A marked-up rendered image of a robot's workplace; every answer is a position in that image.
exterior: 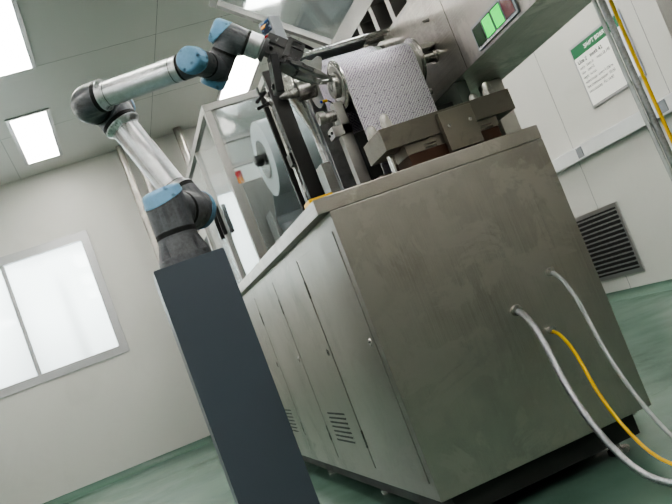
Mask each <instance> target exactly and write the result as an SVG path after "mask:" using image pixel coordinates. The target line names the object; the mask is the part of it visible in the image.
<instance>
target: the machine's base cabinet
mask: <svg viewBox="0 0 672 504"><path fill-rule="evenodd" d="M549 267H553V268H555V270H556V272H557V273H558V274H560V275H561V276H562V277H563V278H564V279H565V280H566V281H567V282H568V284H569V285H570V286H571V287H572V289H573V290H574V292H575V293H576V295H577V296H578V298H579V299H580V301H581V303H582V304H583V306H584V308H585V310H586V311H587V313H588V315H589V317H590V319H591V321H592V323H593V325H594V326H595V328H596V330H597V332H598V334H599V336H600V337H601V339H602V341H603V343H604V345H605V346H606V348H607V350H608V351H609V353H610V354H611V356H612V358H613V359H614V361H615V363H616V364H617V366H618V367H619V369H620V370H621V372H622V373H623V375H624V376H625V377H626V379H627V380H628V382H629V383H630V384H631V386H632V387H633V389H634V390H635V391H636V392H637V394H638V395H639V396H640V398H641V399H642V400H643V401H644V403H645V404H646V405H647V406H650V405H651V403H650V400H649V398H648V395H647V393H646V390H645V388H644V386H643V383H642V381H641V378H640V376H639V373H638V371H637V368H636V366H635V364H634V361H633V359H632V356H631V354H630V351H629V349H628V347H627V344H626V342H625V339H624V337H623V334H622V332H621V329H620V327H619V325H618V322H617V320H616V317H615V315H614V312H613V310H612V308H611V305H610V303H609V300H608V298H607V295H606V293H605V291H604V288H603V286H602V283H601V281H600V278H599V276H598V273H597V271H596V269H595V266H594V264H593V261H592V259H591V256H590V254H589V252H588V249H587V247H586V244H585V242H584V239H583V237H582V234H581V232H580V230H579V227H578V225H577V222H576V220H575V217H574V215H573V213H572V210H571V208H570V205H569V203H568V200H567V198H566V195H565V193H564V191H563V188H562V186H561V183H560V181H559V178H558V176H557V174H556V171H555V169H554V166H553V164H552V161H551V159H550V157H549V154H548V152H547V149H546V147H545V144H544V142H543V139H542V138H540V139H537V140H535V141H532V142H529V143H526V144H523V145H520V146H517V147H514V148H512V149H509V150H506V151H503V152H500V153H497V154H494V155H491V156H488V157H486V158H483V159H480V160H477V161H474V162H471V163H468V164H465V165H462V166H460V167H457V168H454V169H451V170H448V171H445V172H442V173H439V174H437V175H434V176H431V177H428V178H425V179H422V180H419V181H416V182H413V183H411V184H408V185H405V186H402V187H399V188H396V189H393V190H390V191H388V192H385V193H382V194H379V195H376V196H373V197H370V198H367V199H364V200H362V201H359V202H356V203H353V204H350V205H347V206H344V207H341V208H338V209H336V210H333V211H330V212H329V213H328V214H327V215H326V216H325V217H324V218H323V219H322V220H321V221H320V222H319V223H317V224H316V225H315V226H314V227H313V228H312V229H311V230H310V231H309V232H308V233H307V234H306V235H305V236H304V237H303V238H302V239H301V240H300V241H299V242H298V243H297V244H296V245H295V246H294V247H293V248H292V249H291V250H290V251H289V252H288V253H287V254H286V255H285V256H283V257H282V258H281V259H280V260H279V261H278V262H277V263H276V264H275V265H274V266H273V267H272V268H271V269H270V270H269V271H268V272H267V273H266V274H265V275H264V276H263V277H262V278H261V279H260V280H259V281H258V282H257V283H256V284H255V285H254V286H253V287H252V288H250V289H249V290H248V291H247V292H246V293H245V294H244V295H243V296H242V297H243V300H244V303H245V305H246V308H247V311H248V313H249V316H250V319H251V321H252V324H253V327H254V329H255V332H256V335H257V337H258V340H259V343H260V345H261V348H262V351H263V353H264V356H265V359H266V361H267V364H268V367H269V369H270V372H271V375H272V377H273V380H274V383H275V385H276V388H277V391H278V393H279V396H280V399H281V401H282V404H283V407H284V409H285V412H286V415H287V417H288V420H289V423H290V425H291V428H292V431H293V433H294V436H295V439H296V441H297V444H298V447H299V449H300V452H301V455H302V457H303V460H304V461H306V462H308V463H311V464H314V465H317V466H319V467H322V468H325V469H327V470H328V473H329V474H330V473H334V472H335V473H338V474H341V475H344V476H346V477H349V478H352V479H354V480H357V481H360V482H362V483H365V484H368V485H371V486H373V487H376V488H379V489H381V493H382V494H383V495H385V494H389V493H392V494H395V495H398V496H400V497H403V498H406V499H408V500H411V501H414V502H417V503H419V504H491V503H493V502H495V501H498V500H500V499H502V498H504V497H506V496H508V495H510V494H512V493H514V492H516V491H519V490H521V489H523V488H525V487H527V486H529V485H531V484H533V483H535V482H538V481H540V480H542V479H544V478H546V477H548V476H550V475H552V474H554V473H556V472H559V471H561V470H563V469H565V468H567V467H569V466H571V465H573V464H575V463H578V462H580V461H582V460H584V459H586V458H588V457H590V456H592V455H594V454H596V453H599V452H601V451H603V450H605V449H607V447H606V446H605V444H604V443H603V442H602V441H601V440H600V439H599V438H598V436H597V435H596V434H595V433H594V431H593V430H592V429H591V427H590V426H589V425H588V424H587V422H586V421H585V420H584V418H583V417H582V415H581V414H580V413H579V411H578V410H577V408H576V407H575V405H574V404H573V402H572V400H571V399H570V397H569V396H568V394H567V392H566V391H565V389H564V387H563V385H562V384H561V382H560V380H559V378H558V376H557V375H556V373H555V371H554V369H553V367H552V365H551V363H550V361H549V359H548V357H547V355H546V353H545V351H544V349H543V347H542V345H541V343H540V342H539V340H538V338H537V337H536V335H535V333H534V332H533V330H532V329H531V328H530V326H529V325H528V323H527V322H526V321H525V320H524V319H523V318H522V317H520V316H514V315H512V313H511V307H512V306H514V305H521V306H522V308H523V311H525V312H526V313H527V314H528V315H529V316H530V317H531V318H532V319H533V320H534V322H535V323H536V324H537V326H538V327H539V329H540V330H541V332H542V333H543V335H544V337H545V338H546V340H547V342H548V344H549V346H550V347H551V349H552V351H553V353H554V355H555V357H556V359H557V361H558V363H559V365H560V367H561V369H562V371H563V373H564V375H565V377H566V378H567V380H568V382H569V383H570V385H571V387H572V389H573V390H574V392H575V393H576V395H577V397H578V398H579V400H580V401H581V403H582V404H583V406H584V407H585V408H586V410H587V411H588V413H589V414H590V415H591V417H592V418H593V420H594V421H595V422H596V423H597V425H598V426H599V427H600V428H601V430H602V431H603V432H604V433H605V434H606V435H607V437H608V438H609V439H610V440H611V441H612V442H613V443H614V444H615V445H616V446H617V447H618V448H619V449H620V450H621V452H622V453H623V454H625V453H627V452H629V451H630V449H631V448H630V446H629V444H619V443H620V442H622V441H624V440H626V439H628V438H630V436H629V435H628V433H627V432H626V431H625V430H624V429H623V428H622V427H621V426H620V425H619V423H618V422H617V421H616V420H615V418H614V417H613V416H612V415H611V413H610V412H609V411H608V409H607V408H606V407H605V405H604V404H603V402H602V401H601V399H600V398H599V396H598V395H597V393H596V392H595V390H594V389H593V387H592V385H591V383H590V382H589V380H588V378H587V376H586V375H585V373H584V371H583V369H582V367H581V365H580V364H579V362H578V360H577V359H576V357H575V355H574V354H573V352H572V351H571V349H570V348H569V347H568V345H567V344H566V343H565V342H564V341H563V340H562V339H561V338H560V337H559V336H558V335H556V334H549V333H548V332H547V328H548V327H549V326H555V327H556V330H557V331H558V332H559V333H561V334H562V335H563V336H564V337H565V338H566V339H567V340H568V341H569V342H570V343H571V345H572V346H573V347H574V349H575V350H576V352H577V353H578V355H579V356H580V358H581V360H582V361H583V363H584V365H585V367H586V369H587V370H588V372H589V374H590V376H591V378H592V379H593V381H594V383H595V385H596V386H597V388H598V389H599V391H600V393H601V394H602V396H603V397H604V399H605V400H606V401H607V403H608V404H609V406H610V407H611V408H612V410H613V411H614V412H615V414H616V415H617V416H618V417H619V418H620V420H621V421H622V422H623V423H624V424H625V425H626V427H627V428H628V429H629V430H630V431H631V432H632V433H633V434H634V435H636V434H639V433H640V431H639V429H638V426H637V424H636V421H635V419H634V417H633V413H635V412H637V411H640V410H642V409H643V408H642V406H641V405H640V404H639V403H638V401H637V400H636V399H635V398H634V396H633V395H632V394H631V392H630V391H629V390H628V388H627V387H626V385H625V384H624V383H623V381H622V380H621V378H620V377H619V376H618V374H617V372H616V371H615V369H614V368H613V366H612V365H611V363H610V362H609V360H608V358H607V357H606V355H605V353H604V352H603V350H602V348H601V347H600V345H599V343H598V341H597V340H596V338H595V336H594V334H593V332H592V330H591V329H590V327H589V325H588V323H587V321H586V319H585V317H584V315H583V313H582V312H581V310H580V308H579V306H578V305H577V303H576V301H575V300H574V298H573V297H572V295H571V294H570V292H569V291H568V289H567V288H566V287H565V286H564V284H563V283H562V282H561V281H560V280H559V279H558V278H557V277H555V276H548V275H547V274H546V269H547V268H549Z"/></svg>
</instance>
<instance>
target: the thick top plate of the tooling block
mask: <svg viewBox="0 0 672 504"><path fill-rule="evenodd" d="M467 103H470V106H471V108H472V111H473V113H474V115H475V118H476V120H477V121H480V120H483V119H486V118H489V117H492V116H496V118H497V120H498V121H499V120H501V119H502V118H503V117H504V116H506V115H507V114H508V113H510V112H511V111H512V110H514V109H515V105H514V103H513V100H512V98H511V96H510V93H509V91H508V88H507V89H503V90H500V91H497V92H494V93H491V94H488V95H485V96H482V97H479V98H476V99H473V100H469V101H466V102H463V103H460V104H457V105H454V106H451V107H448V108H445V109H442V110H439V111H435V112H432V113H429V114H426V115H423V116H420V117H417V118H414V119H411V120H408V121H405V122H402V123H398V124H395V125H392V126H389V127H386V128H383V129H380V130H378V131H377V132H376V133H375V135H374V136H373V137H372V138H371V139H370V140H369V141H368V142H367V143H366V145H365V146H364V147H363V148H364V150H365V153H366V156H367V158H368V161H369V163H370V166H374V165H377V164H380V163H383V162H386V161H387V158H386V156H388V155H390V154H394V155H395V154H396V153H397V152H398V151H399V150H400V149H401V148H402V147H404V146H405V145H408V144H411V143H414V142H417V141H420V140H423V139H426V138H429V137H432V136H435V135H438V134H441V133H442V132H441V130H440V127H439V125H438V122H437V120H436V117H435V115H436V114H437V113H439V112H442V111H446V110H449V109H452V108H455V107H458V106H461V105H464V104H467Z"/></svg>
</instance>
